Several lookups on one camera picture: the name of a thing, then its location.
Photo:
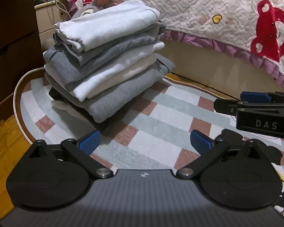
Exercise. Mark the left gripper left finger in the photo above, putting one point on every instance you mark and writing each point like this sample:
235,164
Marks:
79,150

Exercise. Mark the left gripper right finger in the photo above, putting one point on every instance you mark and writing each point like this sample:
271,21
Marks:
210,151

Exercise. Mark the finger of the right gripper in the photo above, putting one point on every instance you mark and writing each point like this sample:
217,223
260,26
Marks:
261,97
227,107

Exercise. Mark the white printed t-shirt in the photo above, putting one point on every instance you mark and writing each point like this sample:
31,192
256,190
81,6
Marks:
93,30

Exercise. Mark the beige bed base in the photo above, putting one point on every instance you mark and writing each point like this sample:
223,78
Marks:
218,70

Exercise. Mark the black folded garment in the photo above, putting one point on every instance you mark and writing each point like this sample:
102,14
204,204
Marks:
103,111

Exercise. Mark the checkered floor rug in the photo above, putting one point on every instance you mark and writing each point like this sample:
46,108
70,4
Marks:
154,133

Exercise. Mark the white folded garment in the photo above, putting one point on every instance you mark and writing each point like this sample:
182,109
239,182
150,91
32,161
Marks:
117,65

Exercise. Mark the white red quilted blanket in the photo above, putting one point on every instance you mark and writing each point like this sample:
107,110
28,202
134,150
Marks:
252,30

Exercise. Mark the dark grey folded garment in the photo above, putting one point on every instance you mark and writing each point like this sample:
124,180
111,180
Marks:
72,67

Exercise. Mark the cream folded garment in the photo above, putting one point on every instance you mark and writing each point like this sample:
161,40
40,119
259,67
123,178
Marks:
126,74

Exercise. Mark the dark wooden furniture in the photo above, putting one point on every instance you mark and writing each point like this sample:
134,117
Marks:
20,48

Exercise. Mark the beige bedside drawer cabinet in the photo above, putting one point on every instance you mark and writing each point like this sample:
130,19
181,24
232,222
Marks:
48,14

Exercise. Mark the grey plush toy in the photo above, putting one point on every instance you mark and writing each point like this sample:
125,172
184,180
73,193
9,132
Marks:
101,0

